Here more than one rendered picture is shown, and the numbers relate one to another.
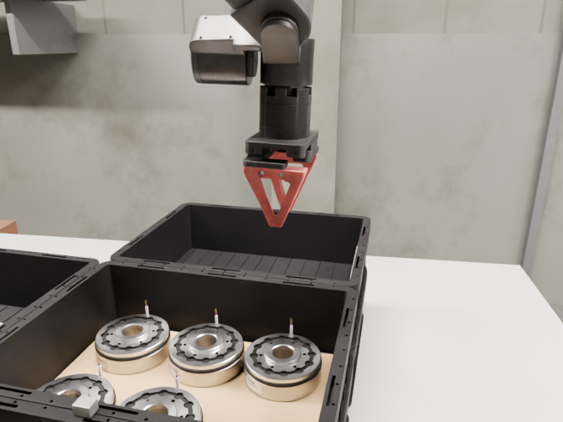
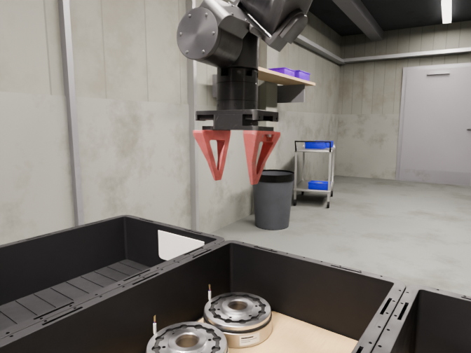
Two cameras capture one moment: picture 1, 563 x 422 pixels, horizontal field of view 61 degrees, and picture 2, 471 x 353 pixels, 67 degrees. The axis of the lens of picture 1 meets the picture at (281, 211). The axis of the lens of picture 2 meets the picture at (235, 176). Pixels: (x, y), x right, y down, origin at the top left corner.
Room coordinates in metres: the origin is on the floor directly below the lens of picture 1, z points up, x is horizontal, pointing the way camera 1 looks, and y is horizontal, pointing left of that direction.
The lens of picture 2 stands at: (0.34, 0.46, 1.14)
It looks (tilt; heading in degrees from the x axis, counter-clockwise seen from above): 9 degrees down; 292
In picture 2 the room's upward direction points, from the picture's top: straight up
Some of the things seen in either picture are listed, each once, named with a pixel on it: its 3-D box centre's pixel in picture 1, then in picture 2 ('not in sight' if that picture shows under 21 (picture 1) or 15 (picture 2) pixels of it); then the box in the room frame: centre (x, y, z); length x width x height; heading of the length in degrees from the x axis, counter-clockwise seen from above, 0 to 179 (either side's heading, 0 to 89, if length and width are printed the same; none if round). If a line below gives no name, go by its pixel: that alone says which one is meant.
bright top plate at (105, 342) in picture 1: (132, 334); not in sight; (0.58, 0.21, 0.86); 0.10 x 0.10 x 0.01
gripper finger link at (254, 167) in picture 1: (279, 183); (247, 150); (0.52, 0.00, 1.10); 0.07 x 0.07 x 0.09; 78
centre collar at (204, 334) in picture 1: (206, 342); (187, 342); (0.56, 0.10, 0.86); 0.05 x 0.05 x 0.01
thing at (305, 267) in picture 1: (253, 267); (83, 289); (0.78, 0.05, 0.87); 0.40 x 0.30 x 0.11; 77
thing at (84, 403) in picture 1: (85, 406); not in sight; (0.35, 0.18, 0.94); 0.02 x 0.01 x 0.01; 77
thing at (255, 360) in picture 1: (282, 356); (237, 309); (0.53, 0.00, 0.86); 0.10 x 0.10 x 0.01
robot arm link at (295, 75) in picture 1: (281, 60); (235, 51); (0.53, 0.00, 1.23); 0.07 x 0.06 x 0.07; 83
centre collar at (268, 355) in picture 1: (282, 353); (237, 306); (0.53, 0.00, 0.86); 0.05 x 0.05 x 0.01
